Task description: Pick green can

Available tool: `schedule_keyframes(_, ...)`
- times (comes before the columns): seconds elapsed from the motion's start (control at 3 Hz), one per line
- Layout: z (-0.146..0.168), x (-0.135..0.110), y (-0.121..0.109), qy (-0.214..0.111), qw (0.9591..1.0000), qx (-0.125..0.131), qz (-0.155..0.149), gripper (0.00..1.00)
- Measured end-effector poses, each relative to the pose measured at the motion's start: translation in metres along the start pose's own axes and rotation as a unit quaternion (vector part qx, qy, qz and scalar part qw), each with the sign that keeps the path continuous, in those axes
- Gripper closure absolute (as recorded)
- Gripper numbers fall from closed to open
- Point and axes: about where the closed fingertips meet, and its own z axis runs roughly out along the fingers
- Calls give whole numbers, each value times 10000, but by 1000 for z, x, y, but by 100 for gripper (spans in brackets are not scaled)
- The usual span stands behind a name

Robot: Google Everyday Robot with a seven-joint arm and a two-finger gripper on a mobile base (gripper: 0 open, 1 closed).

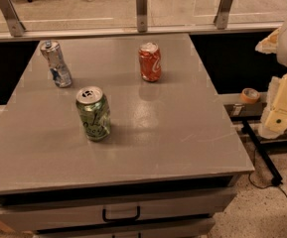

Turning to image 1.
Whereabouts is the lower grey drawer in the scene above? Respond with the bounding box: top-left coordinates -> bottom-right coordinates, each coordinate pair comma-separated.
33,218 -> 215,238

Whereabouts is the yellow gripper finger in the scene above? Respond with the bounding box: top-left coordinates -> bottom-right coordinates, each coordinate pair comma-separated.
255,29 -> 280,54
258,73 -> 287,139

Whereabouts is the upper grey drawer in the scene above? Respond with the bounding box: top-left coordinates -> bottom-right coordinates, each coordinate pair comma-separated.
0,187 -> 236,231

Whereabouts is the orange tape roll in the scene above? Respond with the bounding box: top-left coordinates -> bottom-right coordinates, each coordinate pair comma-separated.
240,88 -> 260,104

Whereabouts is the green soda can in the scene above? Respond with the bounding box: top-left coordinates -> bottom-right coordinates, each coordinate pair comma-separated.
75,86 -> 111,142

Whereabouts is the grey drawer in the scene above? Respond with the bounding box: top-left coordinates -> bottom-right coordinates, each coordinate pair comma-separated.
33,218 -> 215,238
0,187 -> 236,231

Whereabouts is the black metal stand leg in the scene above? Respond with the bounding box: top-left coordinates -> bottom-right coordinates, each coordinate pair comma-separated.
241,120 -> 282,186

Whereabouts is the crushed silver blue can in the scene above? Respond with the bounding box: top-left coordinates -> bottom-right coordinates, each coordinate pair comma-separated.
40,40 -> 72,88

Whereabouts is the red soda can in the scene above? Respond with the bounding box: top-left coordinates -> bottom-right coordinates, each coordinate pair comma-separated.
138,43 -> 162,82

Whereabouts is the metal railing bracket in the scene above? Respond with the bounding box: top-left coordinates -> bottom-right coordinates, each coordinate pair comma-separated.
136,0 -> 148,33
0,0 -> 26,37
214,0 -> 233,30

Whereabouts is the left metal railing bracket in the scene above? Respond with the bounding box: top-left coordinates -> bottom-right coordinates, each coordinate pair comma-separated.
0,0 -> 26,37

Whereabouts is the right metal railing bracket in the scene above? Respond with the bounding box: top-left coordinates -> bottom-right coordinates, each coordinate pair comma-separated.
214,0 -> 233,30

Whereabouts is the black floor cable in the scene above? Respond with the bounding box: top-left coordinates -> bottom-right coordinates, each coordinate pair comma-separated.
247,146 -> 287,208

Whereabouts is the middle metal railing bracket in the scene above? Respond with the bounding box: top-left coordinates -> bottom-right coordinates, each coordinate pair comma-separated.
136,0 -> 148,33

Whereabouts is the black drawer handle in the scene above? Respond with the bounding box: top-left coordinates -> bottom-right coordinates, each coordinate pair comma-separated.
101,206 -> 141,223

